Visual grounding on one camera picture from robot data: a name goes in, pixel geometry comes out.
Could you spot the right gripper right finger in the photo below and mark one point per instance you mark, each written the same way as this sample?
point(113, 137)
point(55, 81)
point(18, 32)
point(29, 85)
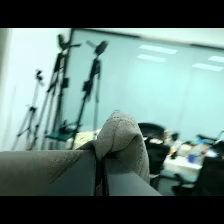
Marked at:
point(123, 183)

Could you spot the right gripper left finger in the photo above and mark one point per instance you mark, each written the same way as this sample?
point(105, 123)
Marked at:
point(80, 180)

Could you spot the grey knitted garment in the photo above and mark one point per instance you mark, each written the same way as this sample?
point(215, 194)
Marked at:
point(121, 133)

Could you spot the tall black tripod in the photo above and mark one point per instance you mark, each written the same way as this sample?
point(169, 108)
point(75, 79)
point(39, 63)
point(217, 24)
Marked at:
point(60, 66)

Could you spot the black tripod with camera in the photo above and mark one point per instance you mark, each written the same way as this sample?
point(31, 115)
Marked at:
point(95, 68)

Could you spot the small grey tripod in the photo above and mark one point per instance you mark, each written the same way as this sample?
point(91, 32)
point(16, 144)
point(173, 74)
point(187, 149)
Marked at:
point(33, 106)

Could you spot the black office chair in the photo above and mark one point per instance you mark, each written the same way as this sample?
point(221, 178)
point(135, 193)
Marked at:
point(208, 178)
point(155, 151)

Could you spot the white desk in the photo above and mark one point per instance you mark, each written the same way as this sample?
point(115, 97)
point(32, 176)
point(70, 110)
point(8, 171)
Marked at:
point(183, 166)

